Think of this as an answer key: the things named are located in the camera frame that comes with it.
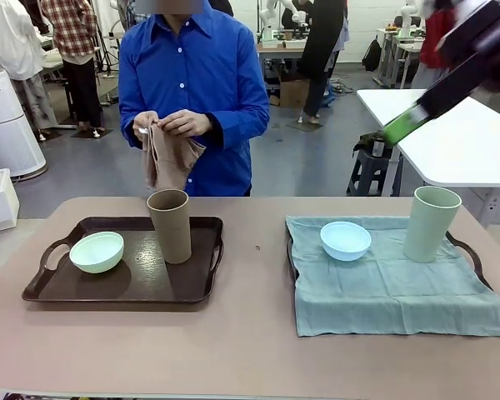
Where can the beige cloth mat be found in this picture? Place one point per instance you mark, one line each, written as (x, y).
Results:
(168, 162)

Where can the brown cardboard box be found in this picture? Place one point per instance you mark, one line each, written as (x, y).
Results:
(295, 92)

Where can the person's right hand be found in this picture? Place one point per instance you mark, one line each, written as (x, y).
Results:
(146, 121)

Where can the white air purifier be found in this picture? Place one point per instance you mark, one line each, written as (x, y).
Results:
(8, 125)

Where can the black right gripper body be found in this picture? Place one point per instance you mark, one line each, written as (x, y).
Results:
(491, 41)

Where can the person's left forearm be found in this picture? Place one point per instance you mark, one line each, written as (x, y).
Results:
(241, 121)

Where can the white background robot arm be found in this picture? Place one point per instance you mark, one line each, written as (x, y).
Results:
(409, 16)
(275, 21)

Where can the person in blue shirt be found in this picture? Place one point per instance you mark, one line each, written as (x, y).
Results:
(191, 62)

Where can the grey-blue cloth mat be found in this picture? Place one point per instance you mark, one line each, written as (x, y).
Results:
(391, 291)

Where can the dark brown plastic tray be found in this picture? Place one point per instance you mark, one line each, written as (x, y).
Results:
(466, 254)
(150, 279)

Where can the bystander in white shirt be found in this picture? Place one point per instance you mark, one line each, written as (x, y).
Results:
(16, 46)

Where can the person's left hand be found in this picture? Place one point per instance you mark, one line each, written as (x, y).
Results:
(189, 123)

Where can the tall light green cup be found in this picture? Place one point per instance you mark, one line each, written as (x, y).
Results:
(429, 229)

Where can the white side table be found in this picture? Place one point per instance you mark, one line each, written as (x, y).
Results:
(462, 146)

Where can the black backpack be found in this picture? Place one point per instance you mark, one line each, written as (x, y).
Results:
(372, 56)

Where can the tall brown cup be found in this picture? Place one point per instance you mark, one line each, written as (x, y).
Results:
(173, 233)

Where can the bystander in dark trousers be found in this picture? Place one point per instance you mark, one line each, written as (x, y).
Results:
(77, 41)

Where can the bystander in red top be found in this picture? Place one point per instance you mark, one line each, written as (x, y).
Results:
(431, 41)

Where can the person's right forearm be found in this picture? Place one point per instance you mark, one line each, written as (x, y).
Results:
(129, 121)

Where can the grey step stool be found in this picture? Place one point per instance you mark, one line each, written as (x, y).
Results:
(371, 171)

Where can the black floor base plate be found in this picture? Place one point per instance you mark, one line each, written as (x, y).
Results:
(92, 132)

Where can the bystander in black coat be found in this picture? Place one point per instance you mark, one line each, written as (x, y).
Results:
(321, 50)

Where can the light green bowl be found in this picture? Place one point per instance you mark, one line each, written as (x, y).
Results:
(96, 254)

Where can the light blue bowl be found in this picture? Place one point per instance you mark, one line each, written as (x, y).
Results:
(345, 241)

